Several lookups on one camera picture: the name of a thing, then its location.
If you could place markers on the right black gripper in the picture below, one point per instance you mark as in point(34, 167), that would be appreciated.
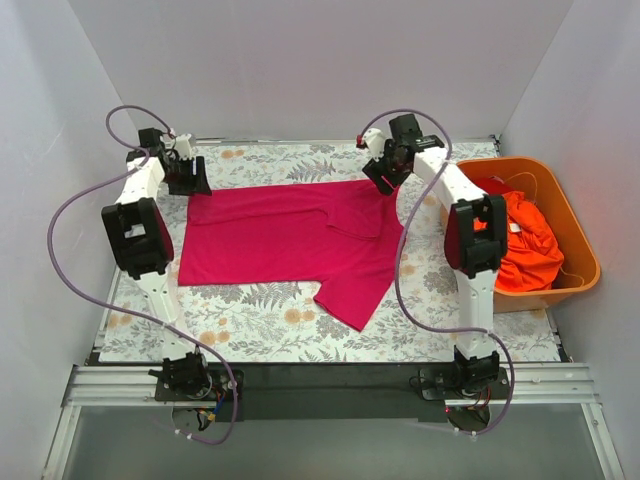
point(381, 172)

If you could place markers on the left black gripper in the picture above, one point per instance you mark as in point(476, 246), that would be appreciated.
point(188, 176)

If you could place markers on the magenta t shirt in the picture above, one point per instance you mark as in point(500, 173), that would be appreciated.
point(342, 235)

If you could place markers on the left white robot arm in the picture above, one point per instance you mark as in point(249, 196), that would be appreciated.
point(143, 248)

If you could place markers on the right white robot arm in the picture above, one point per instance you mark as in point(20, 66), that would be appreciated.
point(475, 243)

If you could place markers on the floral tablecloth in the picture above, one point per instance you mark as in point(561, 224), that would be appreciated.
point(280, 322)

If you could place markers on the orange plastic basket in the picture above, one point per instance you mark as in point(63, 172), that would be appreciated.
point(581, 269)

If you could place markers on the orange t shirt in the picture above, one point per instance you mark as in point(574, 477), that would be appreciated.
point(533, 259)

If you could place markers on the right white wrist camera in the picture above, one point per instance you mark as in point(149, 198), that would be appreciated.
point(373, 140)

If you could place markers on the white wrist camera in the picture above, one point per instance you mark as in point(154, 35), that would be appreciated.
point(373, 140)
point(181, 147)

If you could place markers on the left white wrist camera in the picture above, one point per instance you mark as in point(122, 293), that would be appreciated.
point(181, 147)

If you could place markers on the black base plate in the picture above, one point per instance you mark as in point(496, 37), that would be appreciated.
point(343, 391)

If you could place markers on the aluminium frame rail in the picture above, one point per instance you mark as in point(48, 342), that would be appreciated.
point(551, 426)

